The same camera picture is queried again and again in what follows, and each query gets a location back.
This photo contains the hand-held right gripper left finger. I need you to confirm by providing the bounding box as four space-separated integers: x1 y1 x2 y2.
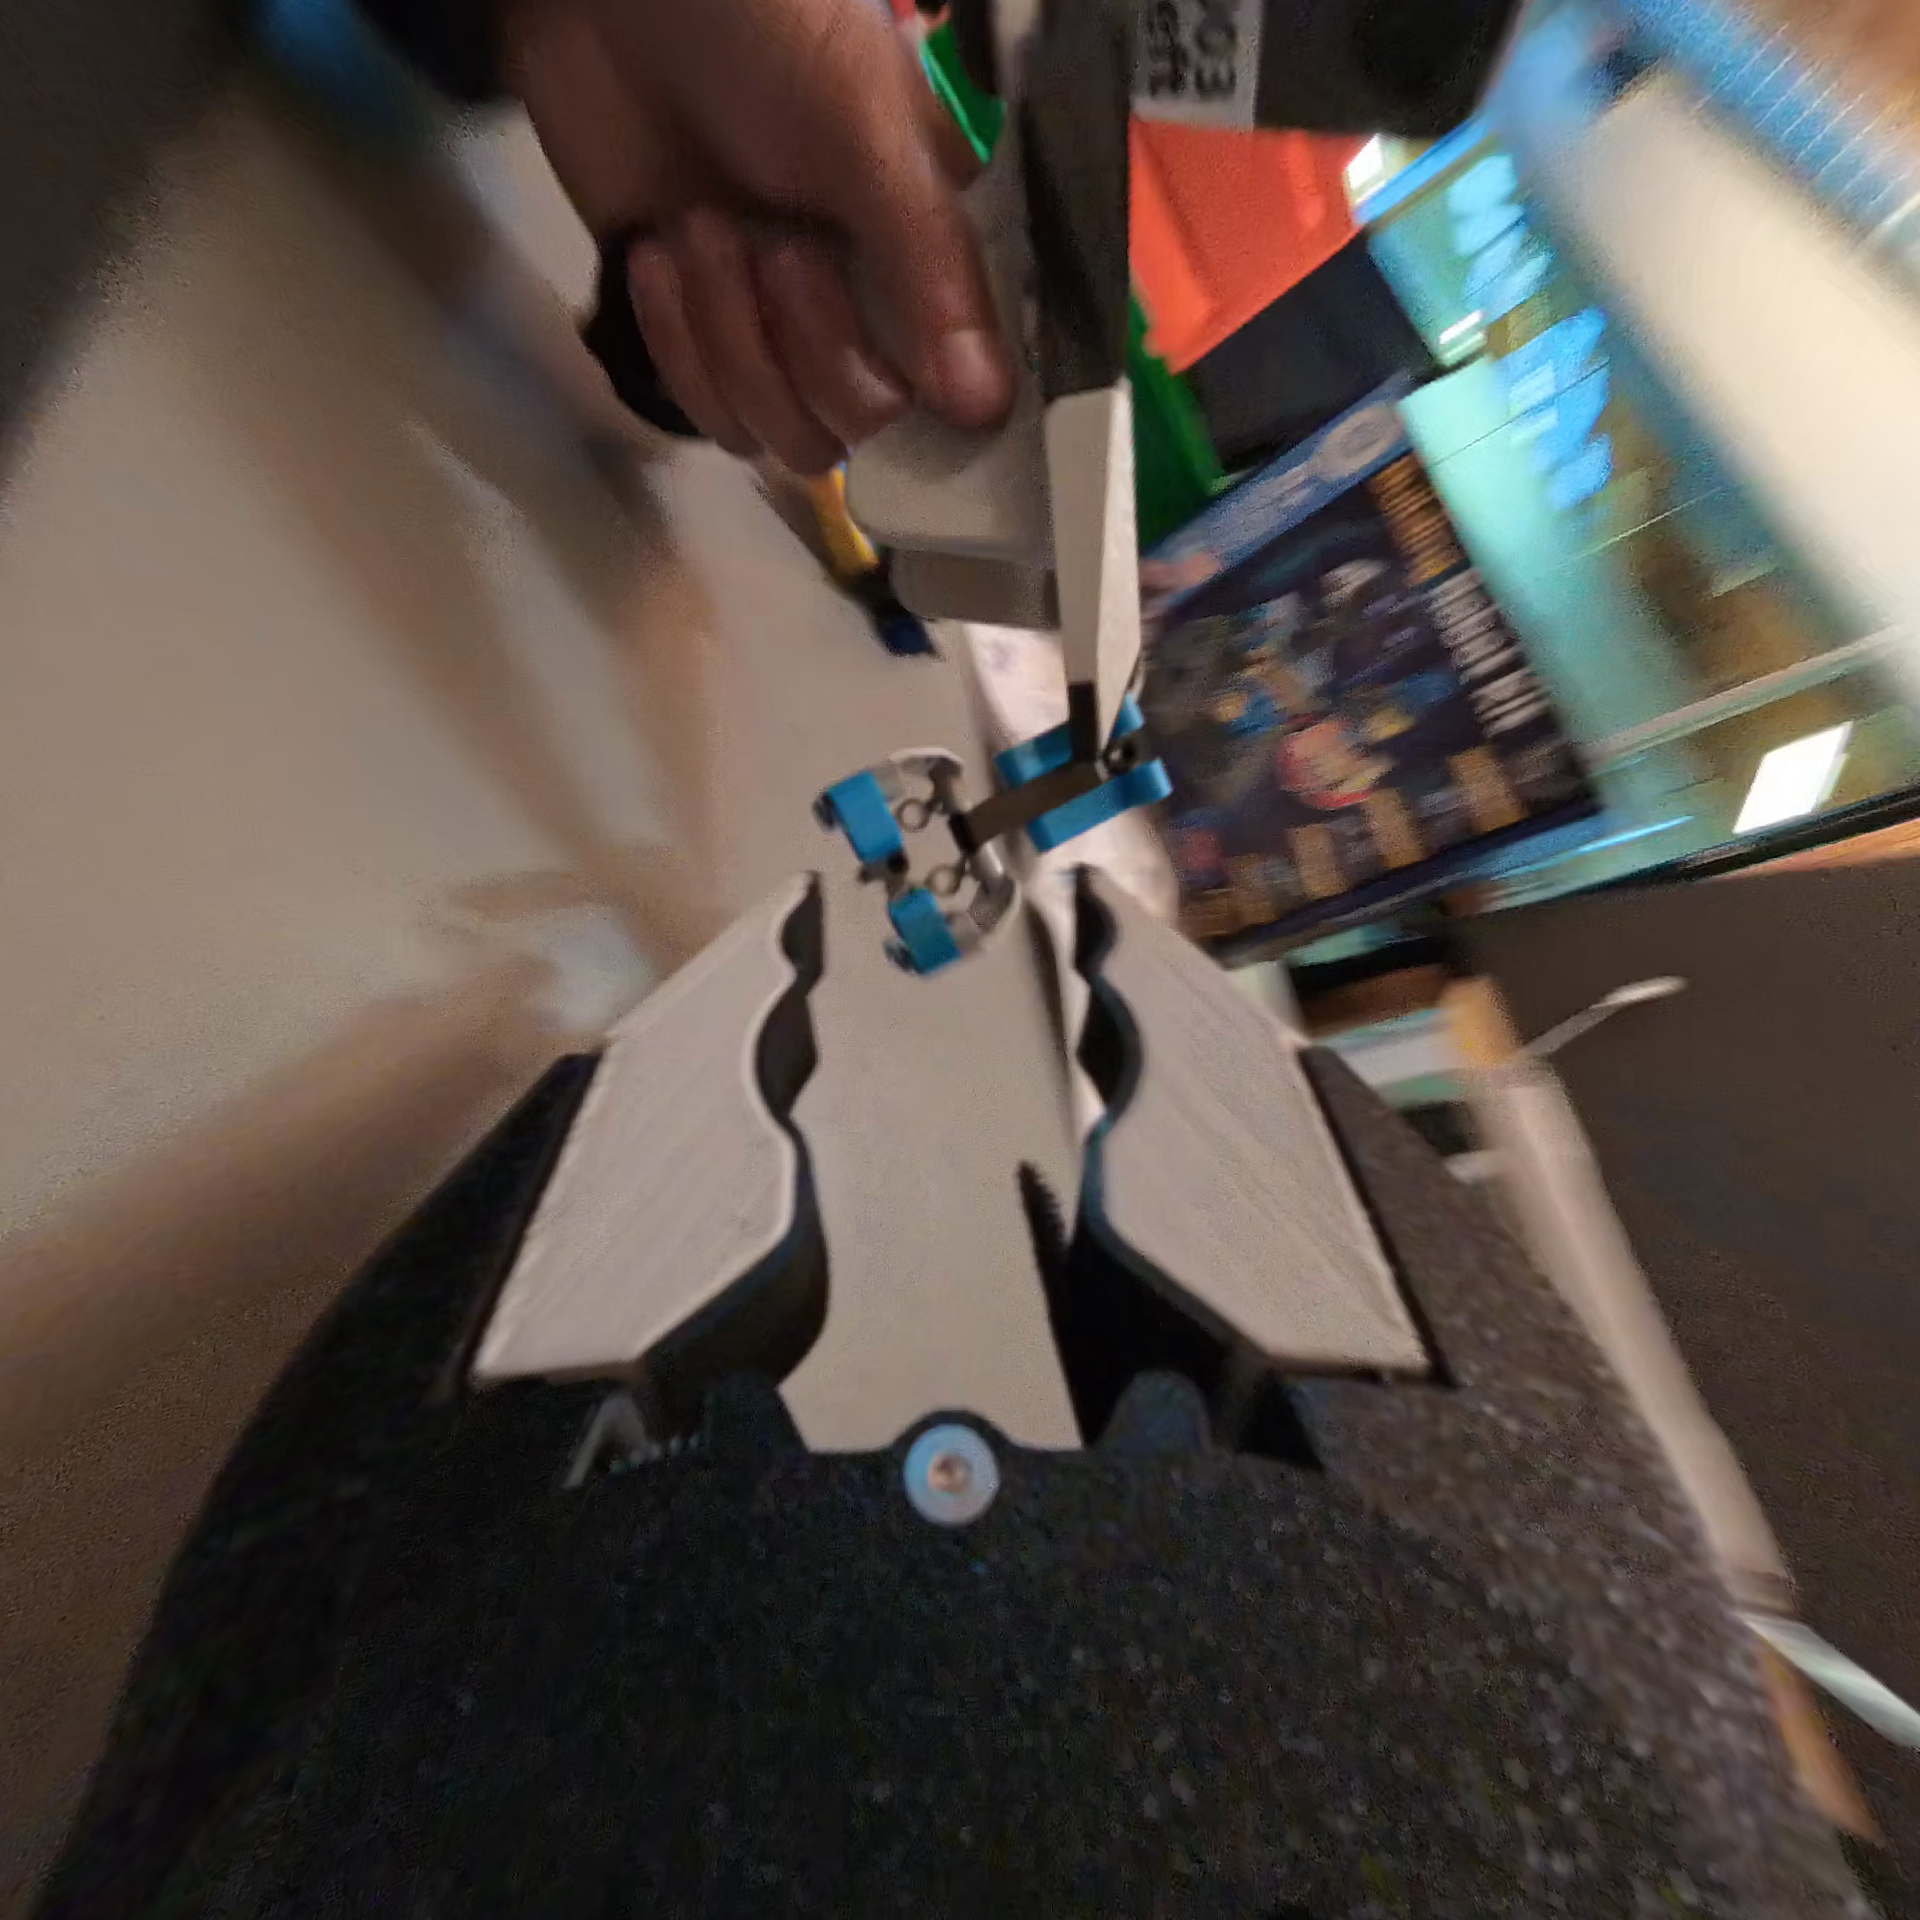
468 871 834 1385

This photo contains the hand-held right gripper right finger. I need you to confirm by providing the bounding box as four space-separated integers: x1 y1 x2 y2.
1026 864 1434 1383

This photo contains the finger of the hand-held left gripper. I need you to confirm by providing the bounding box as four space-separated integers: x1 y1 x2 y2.
1042 378 1153 740

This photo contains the blue yellow black brick assembly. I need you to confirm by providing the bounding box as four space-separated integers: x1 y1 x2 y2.
803 464 941 663

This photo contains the blue black brick frame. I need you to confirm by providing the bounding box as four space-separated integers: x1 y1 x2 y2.
959 703 1175 856

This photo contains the grey panel brick assembly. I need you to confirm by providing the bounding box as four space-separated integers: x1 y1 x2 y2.
813 749 969 879

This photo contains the person's left forearm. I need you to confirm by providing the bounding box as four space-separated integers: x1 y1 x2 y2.
223 0 541 113

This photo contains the grey desk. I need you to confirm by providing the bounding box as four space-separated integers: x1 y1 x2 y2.
0 104 1307 1501

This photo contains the person's left hand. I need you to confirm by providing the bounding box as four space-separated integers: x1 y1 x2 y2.
507 0 1018 478

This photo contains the green plastic bin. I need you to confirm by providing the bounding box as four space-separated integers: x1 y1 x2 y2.
914 15 1225 558

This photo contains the instruction booklet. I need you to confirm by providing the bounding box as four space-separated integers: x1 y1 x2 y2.
959 621 1175 902

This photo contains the orange felt bag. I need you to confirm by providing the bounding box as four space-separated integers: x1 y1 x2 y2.
1124 119 1397 377

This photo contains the robot kit box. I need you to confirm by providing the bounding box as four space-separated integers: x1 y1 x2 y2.
1141 374 1607 961

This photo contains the black partition panel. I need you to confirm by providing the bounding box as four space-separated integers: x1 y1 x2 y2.
1470 838 1920 1727

